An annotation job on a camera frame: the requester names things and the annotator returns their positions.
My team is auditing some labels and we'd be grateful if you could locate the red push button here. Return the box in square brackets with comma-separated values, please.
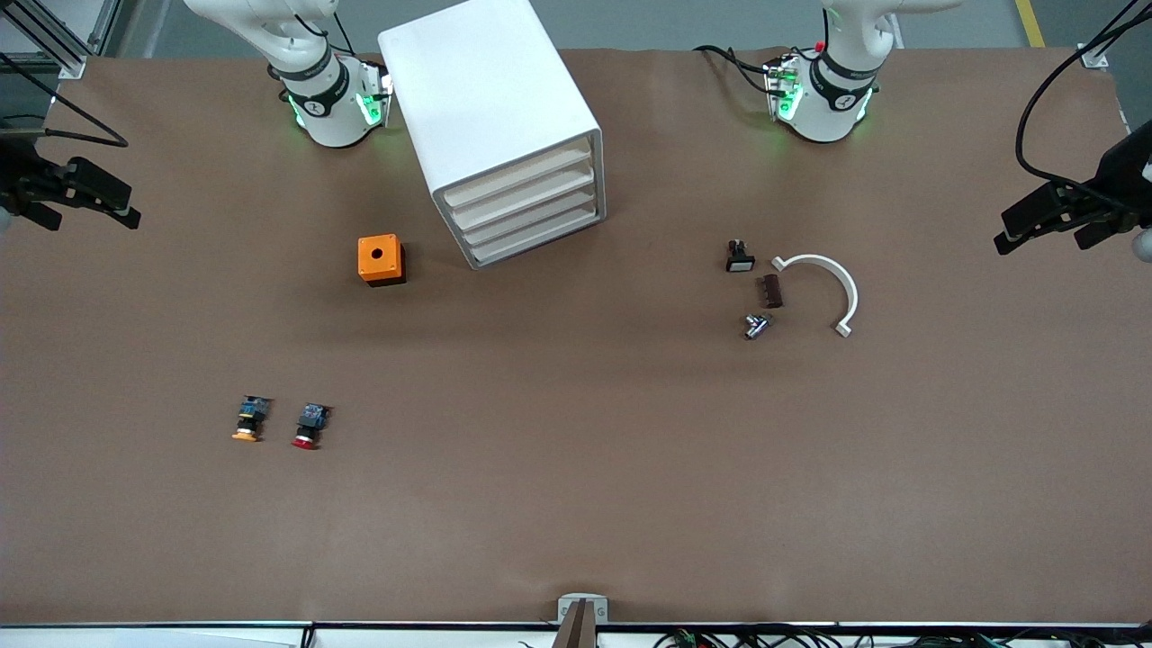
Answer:
[291, 403, 332, 451]

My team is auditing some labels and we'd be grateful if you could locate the orange push button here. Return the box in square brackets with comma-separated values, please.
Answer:
[231, 395, 273, 443]

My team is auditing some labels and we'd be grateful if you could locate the orange box with hole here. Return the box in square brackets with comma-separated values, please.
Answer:
[357, 234, 407, 287]

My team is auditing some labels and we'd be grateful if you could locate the brown table cover sheet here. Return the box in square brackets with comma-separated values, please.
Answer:
[0, 45, 1152, 626]

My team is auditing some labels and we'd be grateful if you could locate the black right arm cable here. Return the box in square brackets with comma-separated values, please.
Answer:
[0, 49, 129, 148]

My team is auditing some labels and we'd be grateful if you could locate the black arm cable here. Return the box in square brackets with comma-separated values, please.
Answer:
[0, 49, 129, 148]
[1014, 9, 1152, 212]

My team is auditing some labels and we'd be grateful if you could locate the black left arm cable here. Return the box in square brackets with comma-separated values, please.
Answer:
[1014, 9, 1152, 212]

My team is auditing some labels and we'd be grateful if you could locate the aluminium frame post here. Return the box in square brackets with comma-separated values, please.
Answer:
[1075, 0, 1144, 71]
[0, 0, 122, 80]

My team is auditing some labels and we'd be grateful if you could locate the white curved bracket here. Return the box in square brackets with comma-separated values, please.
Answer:
[771, 254, 860, 339]

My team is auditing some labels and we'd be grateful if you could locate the black base cable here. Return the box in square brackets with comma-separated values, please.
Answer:
[693, 43, 777, 95]

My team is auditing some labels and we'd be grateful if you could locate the black cable bundle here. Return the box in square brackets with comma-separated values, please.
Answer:
[652, 625, 1152, 648]

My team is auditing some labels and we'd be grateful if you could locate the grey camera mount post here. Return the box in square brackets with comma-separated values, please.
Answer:
[556, 593, 609, 648]

